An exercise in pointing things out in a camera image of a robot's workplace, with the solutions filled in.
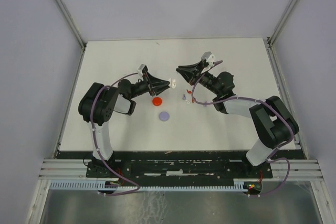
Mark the left aluminium frame post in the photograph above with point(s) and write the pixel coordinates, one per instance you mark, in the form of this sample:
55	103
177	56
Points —
70	22

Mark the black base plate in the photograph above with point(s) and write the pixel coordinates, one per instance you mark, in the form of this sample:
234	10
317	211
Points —
177	155

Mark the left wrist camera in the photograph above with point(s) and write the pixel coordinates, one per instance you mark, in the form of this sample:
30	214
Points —
142	69

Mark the aluminium frame post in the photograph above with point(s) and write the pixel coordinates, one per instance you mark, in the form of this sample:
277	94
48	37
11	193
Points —
291	6
70	22

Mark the orange round charging case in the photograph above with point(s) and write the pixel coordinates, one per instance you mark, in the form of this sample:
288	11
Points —
157	101

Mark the right aluminium frame post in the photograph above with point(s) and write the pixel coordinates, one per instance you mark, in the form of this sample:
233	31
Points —
291	6

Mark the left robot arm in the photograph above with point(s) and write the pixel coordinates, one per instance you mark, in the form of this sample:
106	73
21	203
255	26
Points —
100	102

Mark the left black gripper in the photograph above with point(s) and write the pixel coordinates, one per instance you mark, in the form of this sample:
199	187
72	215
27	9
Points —
152	80

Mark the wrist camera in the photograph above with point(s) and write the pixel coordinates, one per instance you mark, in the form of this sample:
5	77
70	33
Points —
142	69
208	59

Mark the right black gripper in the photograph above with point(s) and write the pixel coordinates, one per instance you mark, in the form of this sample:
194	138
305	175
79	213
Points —
187	72

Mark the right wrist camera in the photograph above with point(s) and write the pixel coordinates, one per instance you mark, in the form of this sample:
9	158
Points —
208	59

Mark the purple round charging case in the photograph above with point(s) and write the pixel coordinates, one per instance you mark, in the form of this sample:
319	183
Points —
164	116

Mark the white round charging case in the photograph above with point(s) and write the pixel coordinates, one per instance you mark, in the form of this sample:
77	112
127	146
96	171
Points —
172	83

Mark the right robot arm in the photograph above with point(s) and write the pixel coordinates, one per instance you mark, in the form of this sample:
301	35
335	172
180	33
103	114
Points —
274	124

